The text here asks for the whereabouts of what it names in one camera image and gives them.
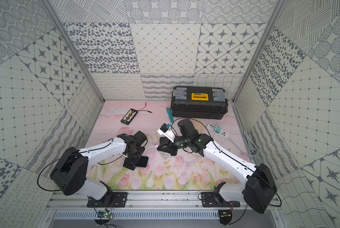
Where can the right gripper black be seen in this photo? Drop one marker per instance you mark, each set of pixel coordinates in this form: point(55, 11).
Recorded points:
point(169, 146)

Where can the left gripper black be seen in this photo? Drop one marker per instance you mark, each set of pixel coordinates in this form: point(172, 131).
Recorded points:
point(134, 159)

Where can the phone with green case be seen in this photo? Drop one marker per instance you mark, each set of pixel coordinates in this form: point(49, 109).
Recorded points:
point(142, 162)

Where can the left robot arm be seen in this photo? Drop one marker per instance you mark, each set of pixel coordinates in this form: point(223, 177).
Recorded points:
point(69, 174)

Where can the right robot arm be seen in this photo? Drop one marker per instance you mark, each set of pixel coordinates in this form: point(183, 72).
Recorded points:
point(257, 186)

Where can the teal utility knife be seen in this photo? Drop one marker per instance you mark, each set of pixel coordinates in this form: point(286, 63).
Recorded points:
point(169, 112)

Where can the black connector board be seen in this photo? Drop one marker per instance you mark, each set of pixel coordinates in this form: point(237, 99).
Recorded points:
point(128, 118)

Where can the white power strip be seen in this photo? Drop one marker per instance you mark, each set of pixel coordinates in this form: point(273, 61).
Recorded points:
point(216, 129)

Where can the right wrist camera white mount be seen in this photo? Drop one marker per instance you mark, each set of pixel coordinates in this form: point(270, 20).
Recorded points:
point(166, 131)

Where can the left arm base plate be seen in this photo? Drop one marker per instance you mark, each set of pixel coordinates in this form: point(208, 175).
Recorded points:
point(109, 200)

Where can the black toolbox yellow handle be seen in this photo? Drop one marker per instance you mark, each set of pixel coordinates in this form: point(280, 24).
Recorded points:
point(199, 102)

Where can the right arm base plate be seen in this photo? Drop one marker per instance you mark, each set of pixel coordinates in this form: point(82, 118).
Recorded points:
point(211, 199)

